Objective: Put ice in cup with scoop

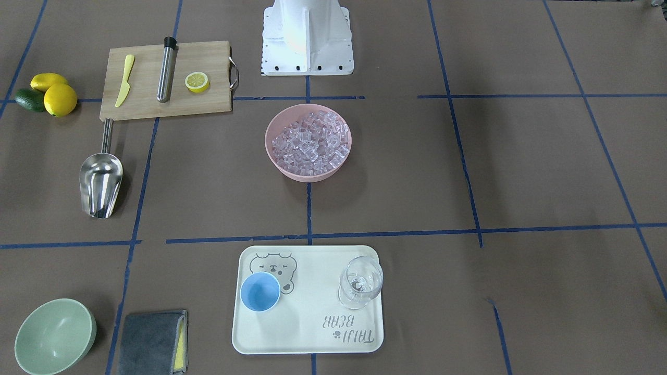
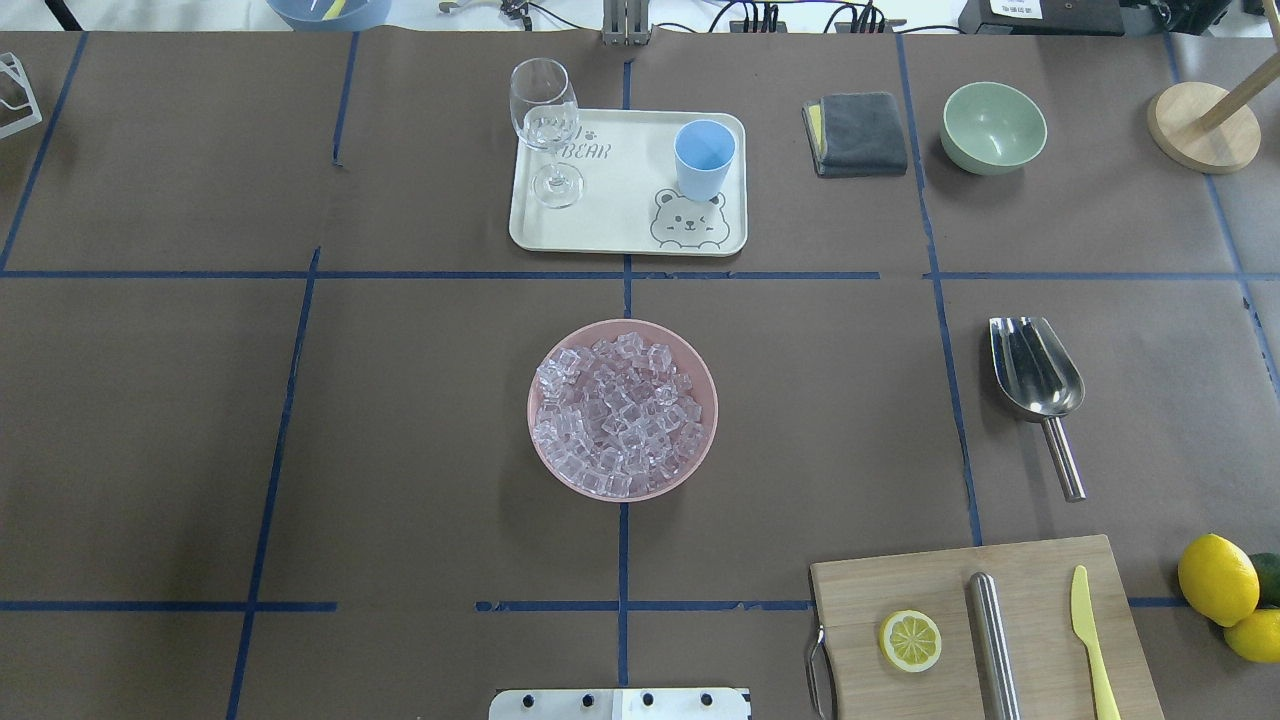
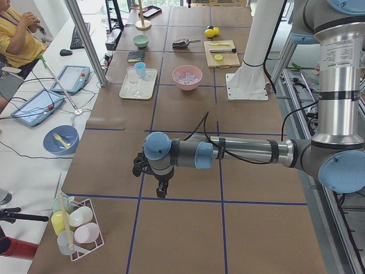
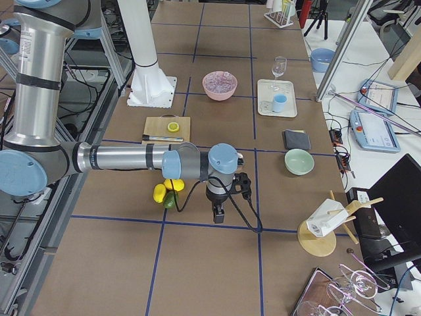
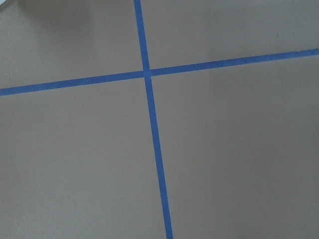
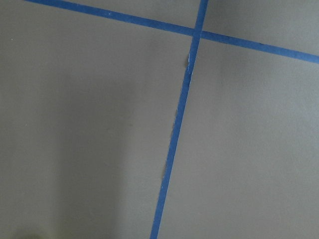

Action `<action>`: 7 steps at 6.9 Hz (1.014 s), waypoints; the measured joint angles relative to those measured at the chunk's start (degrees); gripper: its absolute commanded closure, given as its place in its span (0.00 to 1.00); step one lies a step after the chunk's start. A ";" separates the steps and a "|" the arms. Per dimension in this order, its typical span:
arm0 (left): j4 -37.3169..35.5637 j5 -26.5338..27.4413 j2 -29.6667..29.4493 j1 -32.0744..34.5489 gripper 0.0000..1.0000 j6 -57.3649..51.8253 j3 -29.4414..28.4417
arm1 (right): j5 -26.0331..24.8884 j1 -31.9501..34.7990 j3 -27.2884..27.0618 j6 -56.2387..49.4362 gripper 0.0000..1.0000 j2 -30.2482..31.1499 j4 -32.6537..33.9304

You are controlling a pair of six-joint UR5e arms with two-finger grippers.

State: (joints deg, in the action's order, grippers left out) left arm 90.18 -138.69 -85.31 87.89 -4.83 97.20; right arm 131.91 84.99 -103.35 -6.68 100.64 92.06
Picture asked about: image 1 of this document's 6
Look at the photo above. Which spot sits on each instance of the pink bowl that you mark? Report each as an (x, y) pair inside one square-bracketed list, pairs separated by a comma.
[(307, 174)]

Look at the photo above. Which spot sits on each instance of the stainless steel ice scoop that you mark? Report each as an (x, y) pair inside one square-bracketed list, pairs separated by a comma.
[(100, 178)]

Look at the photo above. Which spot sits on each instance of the blue plastic cup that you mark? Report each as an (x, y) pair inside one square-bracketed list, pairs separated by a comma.
[(260, 292)]

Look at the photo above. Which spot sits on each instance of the clear wine glass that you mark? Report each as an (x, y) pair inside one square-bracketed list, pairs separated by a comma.
[(360, 282)]

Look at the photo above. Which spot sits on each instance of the cream bear tray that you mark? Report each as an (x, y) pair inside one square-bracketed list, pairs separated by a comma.
[(308, 317)]

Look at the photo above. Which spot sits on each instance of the lemon half slice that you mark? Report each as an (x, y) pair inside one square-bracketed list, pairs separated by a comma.
[(197, 82)]

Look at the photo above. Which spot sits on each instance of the steel cylinder black cap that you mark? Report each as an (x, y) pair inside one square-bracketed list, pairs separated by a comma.
[(167, 70)]

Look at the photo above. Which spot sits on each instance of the grey folded cloth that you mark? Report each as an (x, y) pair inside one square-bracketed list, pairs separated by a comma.
[(154, 343)]

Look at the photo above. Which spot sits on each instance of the yellow plastic knife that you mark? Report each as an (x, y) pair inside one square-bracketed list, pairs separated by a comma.
[(125, 85)]

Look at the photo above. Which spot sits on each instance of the round yellow lemon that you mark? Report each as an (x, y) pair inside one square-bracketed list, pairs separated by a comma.
[(60, 100)]

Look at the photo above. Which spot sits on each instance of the oval yellow lemon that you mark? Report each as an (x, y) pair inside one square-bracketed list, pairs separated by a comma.
[(43, 81)]

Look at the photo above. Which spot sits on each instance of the green avocado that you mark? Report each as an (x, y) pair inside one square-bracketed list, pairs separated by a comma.
[(30, 99)]

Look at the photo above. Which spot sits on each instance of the green bowl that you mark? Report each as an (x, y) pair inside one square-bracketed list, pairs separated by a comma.
[(55, 337)]

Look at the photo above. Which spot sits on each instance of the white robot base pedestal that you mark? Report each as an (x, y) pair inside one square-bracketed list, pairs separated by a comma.
[(307, 38)]

